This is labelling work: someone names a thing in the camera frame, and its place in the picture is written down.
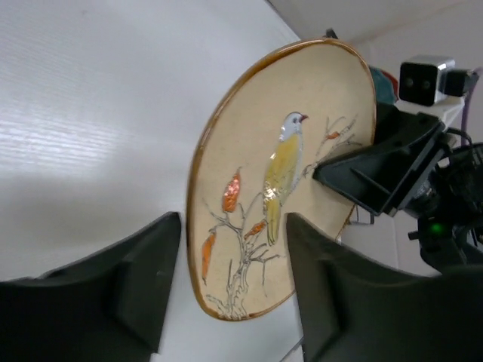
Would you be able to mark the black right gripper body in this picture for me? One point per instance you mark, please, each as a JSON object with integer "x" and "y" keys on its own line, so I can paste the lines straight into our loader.
{"x": 407, "y": 149}

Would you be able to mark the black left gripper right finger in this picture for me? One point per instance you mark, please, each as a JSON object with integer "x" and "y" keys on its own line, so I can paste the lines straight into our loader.
{"x": 353, "y": 308}

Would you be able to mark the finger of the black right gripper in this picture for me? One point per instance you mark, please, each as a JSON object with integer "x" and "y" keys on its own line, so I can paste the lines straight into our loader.
{"x": 368, "y": 177}

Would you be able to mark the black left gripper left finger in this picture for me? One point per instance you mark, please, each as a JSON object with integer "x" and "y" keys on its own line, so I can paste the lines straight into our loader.
{"x": 109, "y": 306}

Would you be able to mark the dark teal scalloped plate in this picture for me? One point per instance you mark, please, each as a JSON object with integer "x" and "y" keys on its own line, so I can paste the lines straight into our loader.
{"x": 382, "y": 85}

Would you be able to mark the red plate with teal flower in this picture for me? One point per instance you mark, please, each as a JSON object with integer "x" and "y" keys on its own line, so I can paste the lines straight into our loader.
{"x": 394, "y": 84}

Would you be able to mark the beige plate with bird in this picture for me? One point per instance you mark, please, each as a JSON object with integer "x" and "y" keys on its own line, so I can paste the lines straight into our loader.
{"x": 301, "y": 105}

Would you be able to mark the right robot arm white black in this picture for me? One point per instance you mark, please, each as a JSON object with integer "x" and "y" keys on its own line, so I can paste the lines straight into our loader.
{"x": 452, "y": 234}

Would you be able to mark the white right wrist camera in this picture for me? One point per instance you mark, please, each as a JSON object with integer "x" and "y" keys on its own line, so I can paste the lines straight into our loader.
{"x": 433, "y": 85}

